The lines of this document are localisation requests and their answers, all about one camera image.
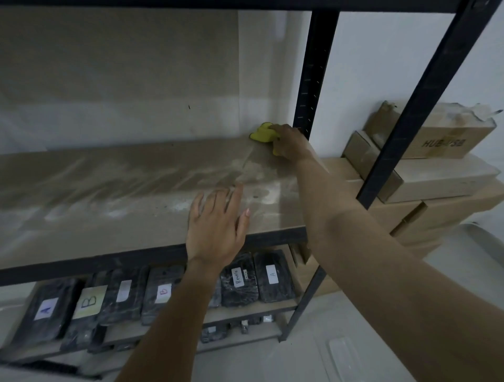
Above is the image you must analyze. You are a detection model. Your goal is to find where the person's left forearm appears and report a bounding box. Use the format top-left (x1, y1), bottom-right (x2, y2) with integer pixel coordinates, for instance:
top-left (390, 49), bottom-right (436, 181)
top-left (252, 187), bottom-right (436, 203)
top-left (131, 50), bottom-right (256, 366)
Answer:
top-left (113, 257), bottom-right (222, 382)

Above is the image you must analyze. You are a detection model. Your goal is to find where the white plastic lid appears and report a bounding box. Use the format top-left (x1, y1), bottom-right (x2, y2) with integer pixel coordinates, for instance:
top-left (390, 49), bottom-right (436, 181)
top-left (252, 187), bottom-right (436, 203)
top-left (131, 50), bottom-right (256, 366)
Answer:
top-left (315, 335), bottom-right (406, 382)

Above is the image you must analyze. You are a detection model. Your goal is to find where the low cardboard box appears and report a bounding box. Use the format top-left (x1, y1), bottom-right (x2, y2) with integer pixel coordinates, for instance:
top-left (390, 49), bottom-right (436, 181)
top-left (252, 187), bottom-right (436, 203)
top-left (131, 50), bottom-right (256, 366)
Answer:
top-left (390, 220), bottom-right (467, 260)

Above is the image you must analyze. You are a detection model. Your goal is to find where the large plain cardboard box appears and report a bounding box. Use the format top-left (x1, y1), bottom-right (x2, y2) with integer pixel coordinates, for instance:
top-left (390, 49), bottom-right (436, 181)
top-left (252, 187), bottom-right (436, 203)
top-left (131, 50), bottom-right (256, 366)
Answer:
top-left (318, 157), bottom-right (504, 237)

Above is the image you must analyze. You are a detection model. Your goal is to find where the dusty brown shelf board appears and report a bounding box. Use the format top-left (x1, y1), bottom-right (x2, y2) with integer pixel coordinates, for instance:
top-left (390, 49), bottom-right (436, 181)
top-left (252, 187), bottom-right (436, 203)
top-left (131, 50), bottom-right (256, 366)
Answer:
top-left (0, 135), bottom-right (308, 271)

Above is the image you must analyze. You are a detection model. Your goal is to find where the printed torn cardboard box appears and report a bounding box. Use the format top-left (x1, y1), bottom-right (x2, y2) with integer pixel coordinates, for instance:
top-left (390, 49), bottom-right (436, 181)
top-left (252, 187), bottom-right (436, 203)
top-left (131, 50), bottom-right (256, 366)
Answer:
top-left (363, 100), bottom-right (497, 160)

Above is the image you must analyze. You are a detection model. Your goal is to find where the brown shelf board with packages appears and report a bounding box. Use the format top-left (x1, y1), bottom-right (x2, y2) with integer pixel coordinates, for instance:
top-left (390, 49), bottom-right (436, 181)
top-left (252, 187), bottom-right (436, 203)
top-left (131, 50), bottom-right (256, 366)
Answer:
top-left (0, 272), bottom-right (301, 364)

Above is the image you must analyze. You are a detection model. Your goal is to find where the yellow cleaning cloth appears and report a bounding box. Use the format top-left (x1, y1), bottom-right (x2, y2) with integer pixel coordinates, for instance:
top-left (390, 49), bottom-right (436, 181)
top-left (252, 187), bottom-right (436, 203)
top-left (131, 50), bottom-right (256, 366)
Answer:
top-left (249, 122), bottom-right (282, 156)

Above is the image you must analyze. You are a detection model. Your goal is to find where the flat long cardboard box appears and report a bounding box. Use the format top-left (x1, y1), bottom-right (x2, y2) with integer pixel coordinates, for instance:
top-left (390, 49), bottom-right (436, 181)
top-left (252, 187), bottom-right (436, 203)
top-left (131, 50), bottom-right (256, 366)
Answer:
top-left (342, 130), bottom-right (501, 204)

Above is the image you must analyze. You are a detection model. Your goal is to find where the person's right hand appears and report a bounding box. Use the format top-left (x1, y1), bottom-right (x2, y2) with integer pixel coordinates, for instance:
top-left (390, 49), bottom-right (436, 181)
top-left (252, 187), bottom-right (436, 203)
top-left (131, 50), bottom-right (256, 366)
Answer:
top-left (269, 124), bottom-right (316, 164)

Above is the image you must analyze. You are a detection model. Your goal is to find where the person's left hand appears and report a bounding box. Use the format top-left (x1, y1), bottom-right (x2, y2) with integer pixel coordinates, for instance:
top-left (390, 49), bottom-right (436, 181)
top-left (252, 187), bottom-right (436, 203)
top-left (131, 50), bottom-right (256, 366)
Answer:
top-left (185, 183), bottom-right (252, 269)

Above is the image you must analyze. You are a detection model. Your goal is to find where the small black wrapped package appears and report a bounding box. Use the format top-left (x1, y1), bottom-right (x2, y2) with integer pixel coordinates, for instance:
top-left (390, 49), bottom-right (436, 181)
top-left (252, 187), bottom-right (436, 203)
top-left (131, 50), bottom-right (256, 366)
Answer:
top-left (200, 323), bottom-right (231, 344)
top-left (239, 314), bottom-right (277, 335)

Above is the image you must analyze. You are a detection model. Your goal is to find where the black metal shelving rack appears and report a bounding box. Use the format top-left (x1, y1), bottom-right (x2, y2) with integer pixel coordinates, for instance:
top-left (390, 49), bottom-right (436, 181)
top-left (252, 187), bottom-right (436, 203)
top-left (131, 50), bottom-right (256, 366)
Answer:
top-left (0, 0), bottom-right (504, 370)

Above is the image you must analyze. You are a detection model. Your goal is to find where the row of black wrapped packages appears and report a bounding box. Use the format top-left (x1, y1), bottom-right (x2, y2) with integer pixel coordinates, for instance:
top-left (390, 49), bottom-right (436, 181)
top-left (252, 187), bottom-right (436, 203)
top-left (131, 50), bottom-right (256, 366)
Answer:
top-left (10, 249), bottom-right (297, 353)

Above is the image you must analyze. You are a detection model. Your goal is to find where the small cardboard box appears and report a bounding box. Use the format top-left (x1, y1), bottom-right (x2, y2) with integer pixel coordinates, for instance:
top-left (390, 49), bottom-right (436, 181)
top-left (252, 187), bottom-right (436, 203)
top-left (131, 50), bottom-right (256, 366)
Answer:
top-left (291, 243), bottom-right (344, 298)

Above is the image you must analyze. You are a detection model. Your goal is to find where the person's right forearm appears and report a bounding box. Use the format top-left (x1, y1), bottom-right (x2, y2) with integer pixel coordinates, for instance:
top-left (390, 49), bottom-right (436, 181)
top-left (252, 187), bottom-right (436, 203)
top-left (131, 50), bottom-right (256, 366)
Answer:
top-left (293, 153), bottom-right (504, 382)

